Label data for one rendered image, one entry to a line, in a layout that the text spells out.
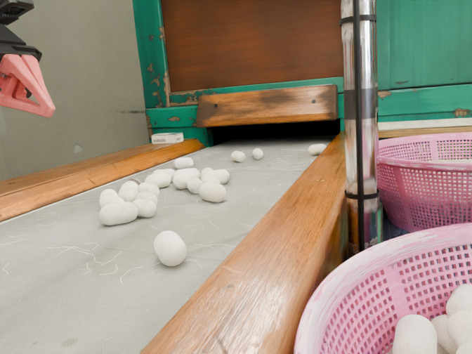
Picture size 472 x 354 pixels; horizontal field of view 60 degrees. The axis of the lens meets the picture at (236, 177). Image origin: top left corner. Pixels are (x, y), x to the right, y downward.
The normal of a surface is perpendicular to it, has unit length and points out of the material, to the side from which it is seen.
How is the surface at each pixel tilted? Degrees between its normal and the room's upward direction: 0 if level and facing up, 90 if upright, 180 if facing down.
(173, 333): 0
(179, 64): 90
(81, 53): 90
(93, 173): 45
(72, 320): 0
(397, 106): 90
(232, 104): 67
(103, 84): 90
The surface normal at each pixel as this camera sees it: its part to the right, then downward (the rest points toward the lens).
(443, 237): 0.26, -0.10
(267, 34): -0.33, 0.20
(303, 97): -0.33, -0.21
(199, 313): -0.08, -0.98
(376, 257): 0.58, -0.16
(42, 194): 0.61, -0.70
